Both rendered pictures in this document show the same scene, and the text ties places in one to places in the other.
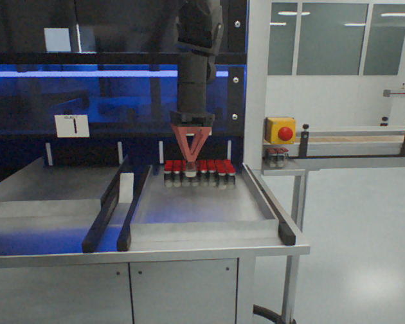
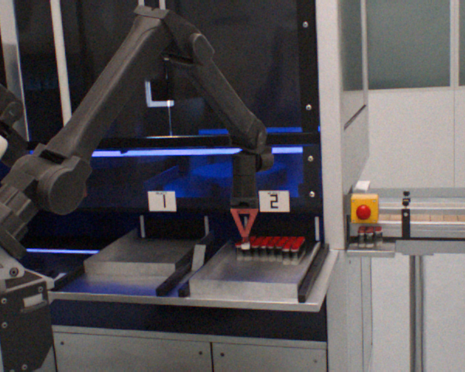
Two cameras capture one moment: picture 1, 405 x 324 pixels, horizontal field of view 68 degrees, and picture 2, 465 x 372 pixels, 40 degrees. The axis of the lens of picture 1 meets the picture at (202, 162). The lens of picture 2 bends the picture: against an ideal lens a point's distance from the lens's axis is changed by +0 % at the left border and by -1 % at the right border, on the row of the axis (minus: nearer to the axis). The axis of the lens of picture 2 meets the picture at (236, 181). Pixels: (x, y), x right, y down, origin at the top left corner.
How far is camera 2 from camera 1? 102 cm
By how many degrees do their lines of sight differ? 20
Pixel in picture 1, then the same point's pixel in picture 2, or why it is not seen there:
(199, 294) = not seen: outside the picture
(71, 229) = (151, 284)
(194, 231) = (234, 287)
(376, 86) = not seen: outside the picture
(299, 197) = (414, 287)
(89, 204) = (166, 267)
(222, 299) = not seen: outside the picture
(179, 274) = (262, 361)
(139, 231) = (195, 285)
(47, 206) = (136, 266)
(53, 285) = (139, 358)
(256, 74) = (331, 153)
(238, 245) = (263, 300)
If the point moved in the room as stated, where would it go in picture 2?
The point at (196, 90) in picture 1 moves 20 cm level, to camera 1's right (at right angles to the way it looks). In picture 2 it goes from (244, 180) to (326, 181)
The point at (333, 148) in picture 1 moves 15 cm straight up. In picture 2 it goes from (443, 229) to (444, 177)
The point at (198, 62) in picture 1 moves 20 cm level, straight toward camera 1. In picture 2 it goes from (245, 160) to (216, 175)
